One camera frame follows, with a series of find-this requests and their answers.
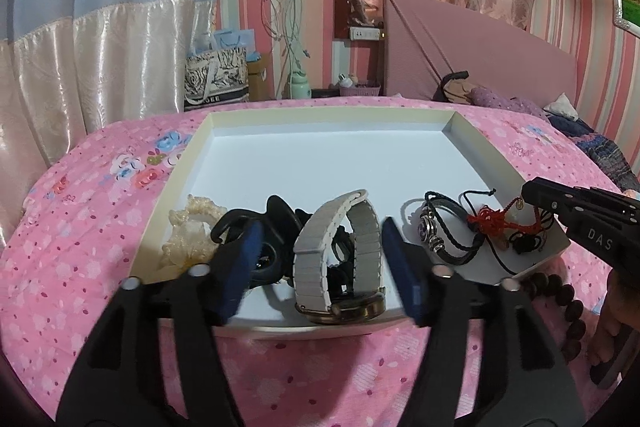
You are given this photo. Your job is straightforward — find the pink floral bedsheet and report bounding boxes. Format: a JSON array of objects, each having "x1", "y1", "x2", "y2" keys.
[{"x1": 0, "y1": 94, "x2": 640, "y2": 427}]

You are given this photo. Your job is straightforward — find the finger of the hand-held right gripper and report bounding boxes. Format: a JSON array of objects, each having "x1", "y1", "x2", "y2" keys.
[
  {"x1": 521, "y1": 177, "x2": 640, "y2": 210},
  {"x1": 547, "y1": 203, "x2": 640, "y2": 233}
]

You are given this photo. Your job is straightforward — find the brown wooden bead bracelet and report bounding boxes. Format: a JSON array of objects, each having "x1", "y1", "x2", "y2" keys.
[{"x1": 520, "y1": 273, "x2": 587, "y2": 364}]

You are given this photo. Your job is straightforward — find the black braided leather bracelet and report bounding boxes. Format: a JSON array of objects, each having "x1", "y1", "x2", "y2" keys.
[{"x1": 402, "y1": 192, "x2": 481, "y2": 265}]

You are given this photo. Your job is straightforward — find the purple dotted pillow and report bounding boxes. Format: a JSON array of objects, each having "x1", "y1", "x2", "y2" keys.
[{"x1": 470, "y1": 87, "x2": 551, "y2": 120}]

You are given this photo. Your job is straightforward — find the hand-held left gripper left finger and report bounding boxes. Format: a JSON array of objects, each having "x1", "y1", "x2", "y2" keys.
[{"x1": 56, "y1": 219, "x2": 266, "y2": 427}]

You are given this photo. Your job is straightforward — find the white charging cables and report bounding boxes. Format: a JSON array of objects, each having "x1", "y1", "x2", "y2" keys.
[{"x1": 260, "y1": 0, "x2": 311, "y2": 98}]

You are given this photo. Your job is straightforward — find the green bottle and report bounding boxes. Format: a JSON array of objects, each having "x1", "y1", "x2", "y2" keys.
[{"x1": 289, "y1": 72, "x2": 312, "y2": 99}]

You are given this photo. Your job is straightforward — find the black hair tie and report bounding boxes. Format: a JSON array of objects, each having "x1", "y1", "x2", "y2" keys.
[{"x1": 245, "y1": 247, "x2": 296, "y2": 288}]

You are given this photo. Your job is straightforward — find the cream scrunchie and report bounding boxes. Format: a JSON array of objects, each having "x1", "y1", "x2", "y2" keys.
[{"x1": 161, "y1": 194, "x2": 226, "y2": 275}]

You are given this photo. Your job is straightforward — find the red cord bracelet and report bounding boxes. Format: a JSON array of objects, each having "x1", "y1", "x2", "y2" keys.
[{"x1": 460, "y1": 189, "x2": 556, "y2": 268}]

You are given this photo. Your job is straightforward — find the pink headboard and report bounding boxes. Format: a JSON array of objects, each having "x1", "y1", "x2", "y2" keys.
[{"x1": 382, "y1": 0, "x2": 578, "y2": 108}]

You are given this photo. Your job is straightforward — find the blue and cream curtain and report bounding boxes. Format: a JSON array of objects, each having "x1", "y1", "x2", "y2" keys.
[{"x1": 0, "y1": 0, "x2": 231, "y2": 228}]

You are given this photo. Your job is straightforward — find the white shallow box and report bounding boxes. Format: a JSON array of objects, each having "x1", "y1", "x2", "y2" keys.
[{"x1": 134, "y1": 107, "x2": 571, "y2": 340}]

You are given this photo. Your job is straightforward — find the white band wristwatch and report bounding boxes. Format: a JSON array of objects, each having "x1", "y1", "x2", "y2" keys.
[{"x1": 292, "y1": 189, "x2": 388, "y2": 325}]

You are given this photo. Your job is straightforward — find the dark blue patterned blanket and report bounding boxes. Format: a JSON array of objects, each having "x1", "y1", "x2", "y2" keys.
[{"x1": 550, "y1": 114, "x2": 636, "y2": 192}]

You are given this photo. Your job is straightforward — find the light blue paper bag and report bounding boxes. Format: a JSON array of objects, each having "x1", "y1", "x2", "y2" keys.
[{"x1": 192, "y1": 28, "x2": 256, "y2": 58}]

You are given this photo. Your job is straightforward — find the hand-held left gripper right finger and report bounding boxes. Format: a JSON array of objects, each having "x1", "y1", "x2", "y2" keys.
[{"x1": 382, "y1": 217, "x2": 586, "y2": 427}]

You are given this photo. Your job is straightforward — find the white cloth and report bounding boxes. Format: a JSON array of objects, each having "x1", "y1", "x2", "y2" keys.
[{"x1": 544, "y1": 93, "x2": 576, "y2": 118}]

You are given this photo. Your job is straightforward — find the black hair claw clip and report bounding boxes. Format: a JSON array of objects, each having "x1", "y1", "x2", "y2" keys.
[{"x1": 210, "y1": 194, "x2": 313, "y2": 253}]

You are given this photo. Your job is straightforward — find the person's right hand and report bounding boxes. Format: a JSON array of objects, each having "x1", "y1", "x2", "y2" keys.
[{"x1": 585, "y1": 264, "x2": 640, "y2": 360}]

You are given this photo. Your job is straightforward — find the black and white floral bag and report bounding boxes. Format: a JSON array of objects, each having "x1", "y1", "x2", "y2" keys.
[{"x1": 184, "y1": 47, "x2": 250, "y2": 112}]

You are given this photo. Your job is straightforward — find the brown cardboard box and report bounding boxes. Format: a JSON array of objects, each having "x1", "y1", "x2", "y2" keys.
[{"x1": 246, "y1": 52, "x2": 275, "y2": 102}]

